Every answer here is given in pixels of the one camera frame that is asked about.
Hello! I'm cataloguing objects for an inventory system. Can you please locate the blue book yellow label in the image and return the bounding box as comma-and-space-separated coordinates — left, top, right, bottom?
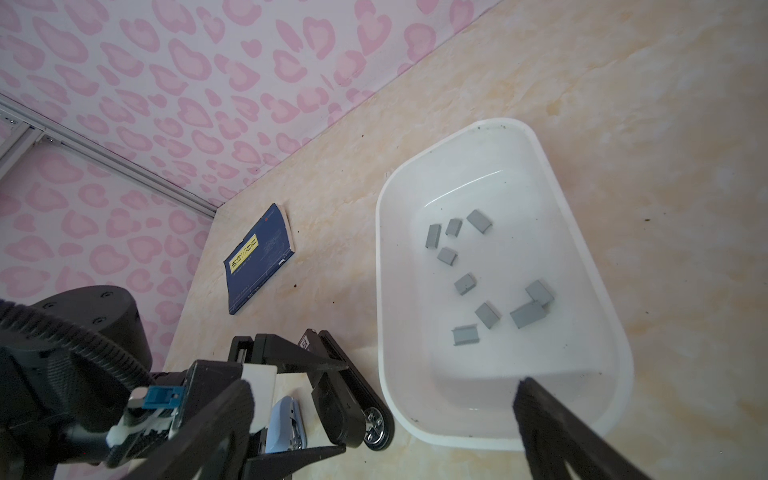
223, 203, 296, 315

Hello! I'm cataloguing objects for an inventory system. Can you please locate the black long stapler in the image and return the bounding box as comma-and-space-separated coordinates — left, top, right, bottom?
299, 329, 395, 451

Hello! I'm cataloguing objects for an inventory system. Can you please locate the light blue mini stapler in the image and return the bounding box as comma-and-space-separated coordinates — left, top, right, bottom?
264, 396, 307, 454

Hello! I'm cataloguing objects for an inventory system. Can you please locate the grey staple block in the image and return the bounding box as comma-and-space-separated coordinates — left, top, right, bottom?
526, 280, 554, 306
466, 209, 493, 234
475, 302, 500, 329
454, 273, 477, 296
425, 223, 442, 249
437, 247, 458, 266
445, 218, 463, 238
510, 300, 547, 329
452, 324, 480, 346

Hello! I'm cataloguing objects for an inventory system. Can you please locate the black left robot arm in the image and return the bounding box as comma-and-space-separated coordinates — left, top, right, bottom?
1, 286, 366, 479

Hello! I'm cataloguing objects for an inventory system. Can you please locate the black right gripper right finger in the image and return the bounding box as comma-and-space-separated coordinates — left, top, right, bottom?
512, 377, 647, 479

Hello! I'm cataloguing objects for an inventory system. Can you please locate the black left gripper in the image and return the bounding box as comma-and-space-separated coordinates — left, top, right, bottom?
173, 333, 349, 480

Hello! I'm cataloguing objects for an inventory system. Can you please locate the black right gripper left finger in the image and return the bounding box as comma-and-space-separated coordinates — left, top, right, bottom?
127, 380, 255, 479

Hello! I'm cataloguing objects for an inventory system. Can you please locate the white plastic tray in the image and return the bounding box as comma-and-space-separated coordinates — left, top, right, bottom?
376, 118, 634, 451

